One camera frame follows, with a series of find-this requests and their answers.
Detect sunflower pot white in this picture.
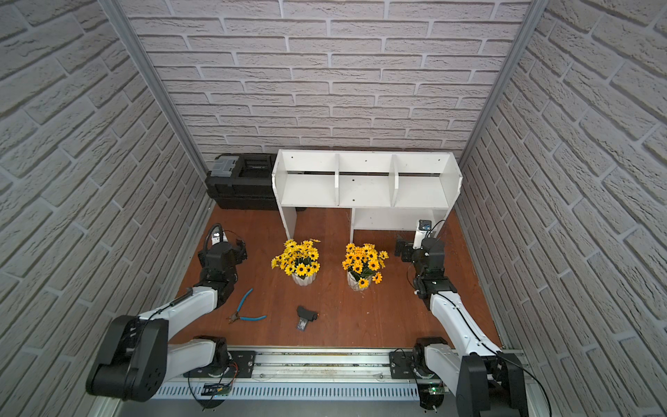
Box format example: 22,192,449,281
270,239,321,287
341,243,389,292

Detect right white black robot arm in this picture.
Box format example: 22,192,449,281
395,237,529,416

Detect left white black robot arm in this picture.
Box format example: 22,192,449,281
85,239,248,402

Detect black plastic toolbox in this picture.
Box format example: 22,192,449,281
204,153,278,210

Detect white wooden shelf unit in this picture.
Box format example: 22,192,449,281
272,149,463,238

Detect small black gadget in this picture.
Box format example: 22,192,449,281
296,306,319,331

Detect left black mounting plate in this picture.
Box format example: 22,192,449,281
184,350,257,379

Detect black mounting plate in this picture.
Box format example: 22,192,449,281
184,350,257,379
388,349,416,380

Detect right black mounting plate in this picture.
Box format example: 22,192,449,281
388,349,416,380

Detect white ventilation grille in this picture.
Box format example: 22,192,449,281
153,382,419,401

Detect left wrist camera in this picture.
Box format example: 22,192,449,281
208,223,228,246

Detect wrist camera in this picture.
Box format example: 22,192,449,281
413,220,433,250
208,223,228,246

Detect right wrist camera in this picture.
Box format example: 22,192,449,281
413,220,433,250

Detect blue handled pliers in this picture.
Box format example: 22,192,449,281
227,287,267,324

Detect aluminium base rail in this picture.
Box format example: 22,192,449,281
160,347,451,395

